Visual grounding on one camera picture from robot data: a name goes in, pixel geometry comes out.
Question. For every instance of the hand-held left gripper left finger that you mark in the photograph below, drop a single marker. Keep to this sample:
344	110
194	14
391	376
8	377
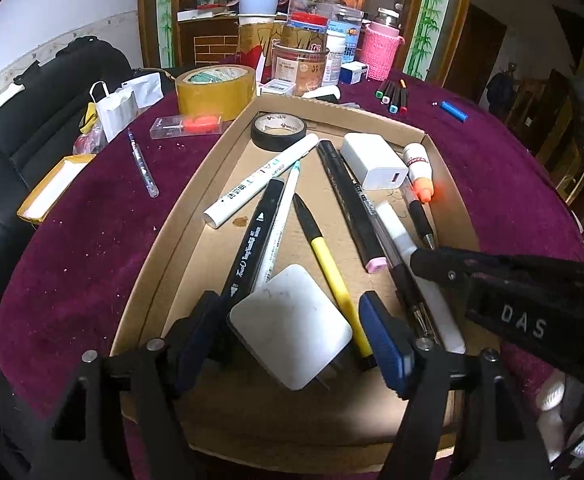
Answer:
196	340

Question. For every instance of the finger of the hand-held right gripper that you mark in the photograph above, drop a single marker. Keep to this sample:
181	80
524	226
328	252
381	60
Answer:
442	265

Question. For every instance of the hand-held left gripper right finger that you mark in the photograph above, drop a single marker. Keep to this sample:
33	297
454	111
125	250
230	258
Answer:
384	340

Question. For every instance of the clear ballpoint pen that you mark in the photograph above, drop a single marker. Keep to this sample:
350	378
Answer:
407	285

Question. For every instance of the white plastic stick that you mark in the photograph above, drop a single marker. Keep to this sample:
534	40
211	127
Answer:
437	310

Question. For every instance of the yellow black pen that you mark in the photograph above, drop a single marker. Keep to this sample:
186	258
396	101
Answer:
329	265

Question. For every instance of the white square wall charger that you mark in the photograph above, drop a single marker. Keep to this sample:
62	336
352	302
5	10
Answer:
292	325

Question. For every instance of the white glue bottle orange tip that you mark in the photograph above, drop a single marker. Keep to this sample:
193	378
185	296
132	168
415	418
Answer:
417	160

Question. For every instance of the black marker pink cap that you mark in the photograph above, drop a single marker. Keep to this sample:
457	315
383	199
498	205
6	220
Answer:
349	200

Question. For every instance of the white usb wall charger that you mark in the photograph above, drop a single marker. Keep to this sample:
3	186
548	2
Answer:
372	157

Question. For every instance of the thin white pen teal cap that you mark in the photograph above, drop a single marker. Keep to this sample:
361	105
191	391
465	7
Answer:
279	225

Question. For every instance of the thick white marker pen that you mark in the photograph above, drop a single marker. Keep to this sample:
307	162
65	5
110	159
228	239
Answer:
257	185

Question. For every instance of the shallow cardboard box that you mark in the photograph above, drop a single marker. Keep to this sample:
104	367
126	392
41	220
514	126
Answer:
221	160

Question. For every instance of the black electrical tape roll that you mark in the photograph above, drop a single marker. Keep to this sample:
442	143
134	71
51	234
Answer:
264	137

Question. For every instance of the person's right hand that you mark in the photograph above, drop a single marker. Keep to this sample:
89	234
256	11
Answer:
554	395

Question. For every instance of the purple velvet tablecloth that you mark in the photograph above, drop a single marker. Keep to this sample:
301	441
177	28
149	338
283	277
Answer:
472	185

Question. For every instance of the small blue cylinder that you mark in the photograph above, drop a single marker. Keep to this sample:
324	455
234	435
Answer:
454	110

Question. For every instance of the black marker white cap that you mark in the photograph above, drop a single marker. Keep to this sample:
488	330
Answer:
386	100

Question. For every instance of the black marker green cap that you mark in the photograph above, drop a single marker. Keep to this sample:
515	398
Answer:
379	94

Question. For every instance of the clear blue patterned pen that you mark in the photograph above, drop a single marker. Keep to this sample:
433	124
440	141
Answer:
141	165

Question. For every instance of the wooden stair railing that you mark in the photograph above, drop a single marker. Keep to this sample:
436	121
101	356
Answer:
527	100

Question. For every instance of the wooden shelf unit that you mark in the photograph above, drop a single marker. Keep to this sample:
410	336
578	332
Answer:
582	110

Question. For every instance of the yellow white flat box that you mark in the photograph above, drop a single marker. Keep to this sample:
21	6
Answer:
54	187

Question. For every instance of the white correction tube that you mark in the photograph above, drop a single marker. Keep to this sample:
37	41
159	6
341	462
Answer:
322	92

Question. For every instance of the small blue white box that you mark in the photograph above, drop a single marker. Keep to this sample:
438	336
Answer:
354	71

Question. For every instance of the clear case orange contents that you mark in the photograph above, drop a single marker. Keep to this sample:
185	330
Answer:
191	124

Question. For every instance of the brown wooden door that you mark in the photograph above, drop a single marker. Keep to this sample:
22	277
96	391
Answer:
479	50

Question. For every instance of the clear red plastic packet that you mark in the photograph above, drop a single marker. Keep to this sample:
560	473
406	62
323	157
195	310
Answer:
89	142

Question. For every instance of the bottle in pink knit sleeve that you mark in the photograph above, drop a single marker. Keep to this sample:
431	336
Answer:
382	45

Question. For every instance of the small white barcode box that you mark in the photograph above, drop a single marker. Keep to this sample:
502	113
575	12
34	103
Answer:
277	87

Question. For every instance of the yellow packing tape roll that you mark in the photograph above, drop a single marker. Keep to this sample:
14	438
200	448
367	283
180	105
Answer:
216	97

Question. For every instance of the amber jar red lid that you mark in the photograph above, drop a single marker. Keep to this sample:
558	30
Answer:
299	60

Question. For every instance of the bamboo painted panel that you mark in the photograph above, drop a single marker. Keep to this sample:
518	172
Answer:
424	15
164	10

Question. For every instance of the clear jar blue label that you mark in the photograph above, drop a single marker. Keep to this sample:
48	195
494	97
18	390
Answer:
349	27

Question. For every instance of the white folded bag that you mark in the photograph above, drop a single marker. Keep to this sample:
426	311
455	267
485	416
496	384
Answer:
146	87

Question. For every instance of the black leather sofa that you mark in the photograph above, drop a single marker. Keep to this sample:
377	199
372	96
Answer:
21	135

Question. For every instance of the red beige carton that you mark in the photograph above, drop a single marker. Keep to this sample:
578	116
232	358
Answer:
257	42

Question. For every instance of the wooden glass cabinet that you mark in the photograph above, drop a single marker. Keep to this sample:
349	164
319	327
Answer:
206	45

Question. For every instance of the white label strip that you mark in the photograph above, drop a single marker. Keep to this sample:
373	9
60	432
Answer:
4	97

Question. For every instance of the blue white cup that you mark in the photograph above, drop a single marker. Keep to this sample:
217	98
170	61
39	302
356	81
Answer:
258	4

